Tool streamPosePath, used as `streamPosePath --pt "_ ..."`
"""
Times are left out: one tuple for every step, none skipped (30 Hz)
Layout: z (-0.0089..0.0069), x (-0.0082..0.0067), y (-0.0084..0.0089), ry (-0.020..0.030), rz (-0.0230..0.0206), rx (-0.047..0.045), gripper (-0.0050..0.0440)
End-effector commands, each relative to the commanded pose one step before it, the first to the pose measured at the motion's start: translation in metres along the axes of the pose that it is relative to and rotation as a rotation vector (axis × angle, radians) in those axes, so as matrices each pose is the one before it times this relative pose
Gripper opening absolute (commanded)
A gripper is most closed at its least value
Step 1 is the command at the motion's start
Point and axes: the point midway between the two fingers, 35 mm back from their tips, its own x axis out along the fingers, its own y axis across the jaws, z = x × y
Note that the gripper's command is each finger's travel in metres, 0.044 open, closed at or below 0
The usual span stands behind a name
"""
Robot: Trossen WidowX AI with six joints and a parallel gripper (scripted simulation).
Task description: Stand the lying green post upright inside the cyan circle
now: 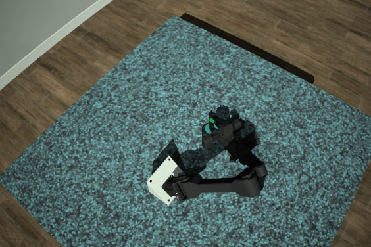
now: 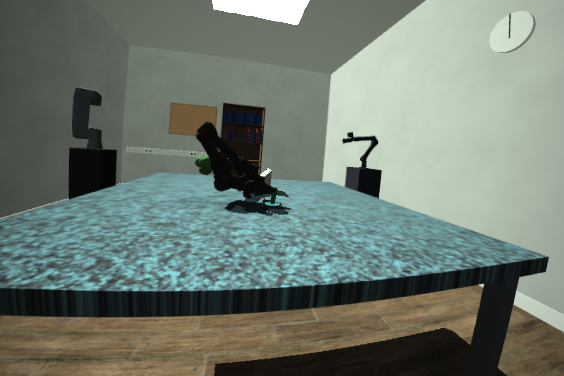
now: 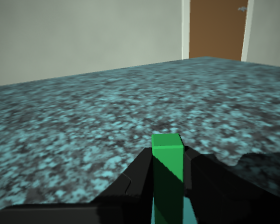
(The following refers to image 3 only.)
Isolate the cyan circle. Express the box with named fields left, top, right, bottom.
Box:
left=151, top=197, right=197, bottom=224

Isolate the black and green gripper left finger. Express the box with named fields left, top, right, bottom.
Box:
left=0, top=147, right=154, bottom=224

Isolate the green rectangular post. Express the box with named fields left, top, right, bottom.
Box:
left=151, top=133, right=185, bottom=224

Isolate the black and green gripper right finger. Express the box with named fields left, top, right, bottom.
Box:
left=184, top=146, right=280, bottom=224

